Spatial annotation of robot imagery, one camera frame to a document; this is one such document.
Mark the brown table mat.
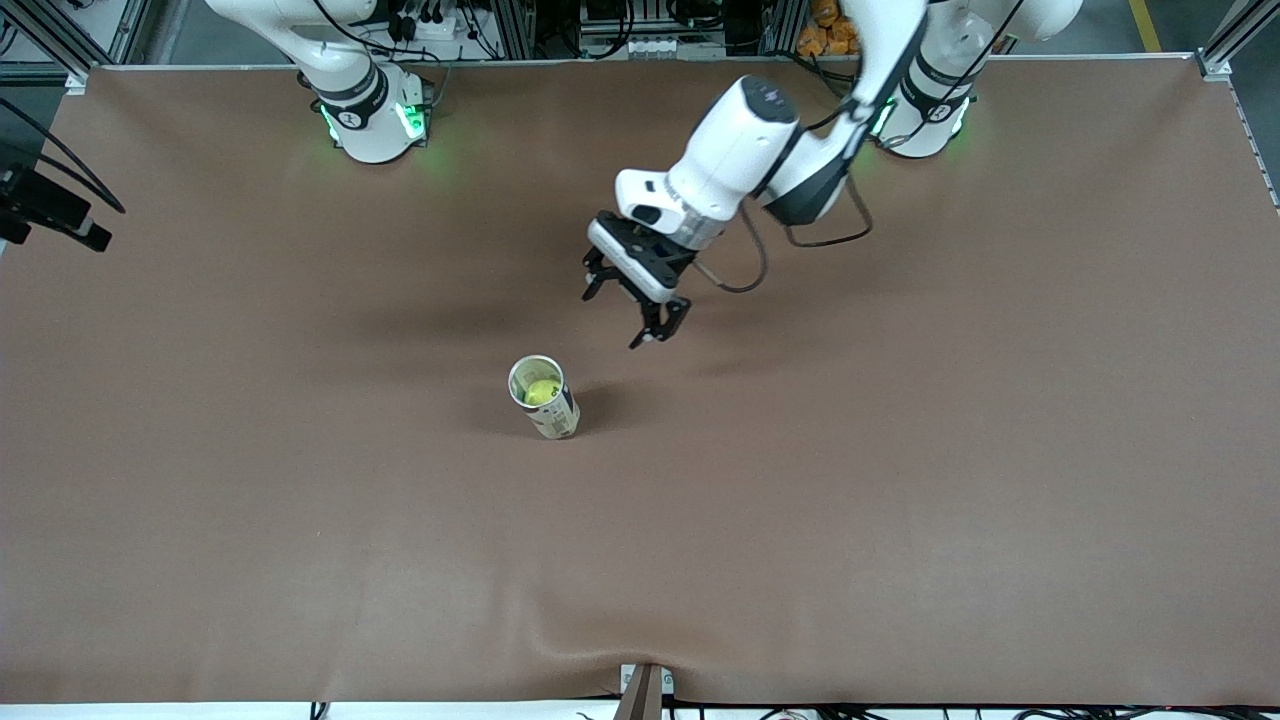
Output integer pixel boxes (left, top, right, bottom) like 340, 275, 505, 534
0, 55, 1280, 707

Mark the blue white tennis ball can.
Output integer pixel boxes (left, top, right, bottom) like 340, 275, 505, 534
507, 354, 582, 441

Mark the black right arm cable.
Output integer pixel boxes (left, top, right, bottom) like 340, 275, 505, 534
0, 95, 128, 216

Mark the aluminium frame post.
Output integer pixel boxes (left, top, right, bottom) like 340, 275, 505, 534
0, 0, 96, 96
1195, 0, 1280, 81

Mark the white power strip with plugs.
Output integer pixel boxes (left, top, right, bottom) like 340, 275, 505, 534
385, 0, 476, 46

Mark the orange crinkled object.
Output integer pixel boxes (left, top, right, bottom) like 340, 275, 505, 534
797, 0, 863, 58

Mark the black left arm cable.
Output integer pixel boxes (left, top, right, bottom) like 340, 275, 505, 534
695, 0, 1021, 294

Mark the brown clamp bar with bracket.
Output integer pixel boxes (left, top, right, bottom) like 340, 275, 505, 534
612, 663, 677, 720

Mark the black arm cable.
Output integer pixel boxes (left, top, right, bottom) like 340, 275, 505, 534
695, 0, 1021, 294
0, 95, 128, 216

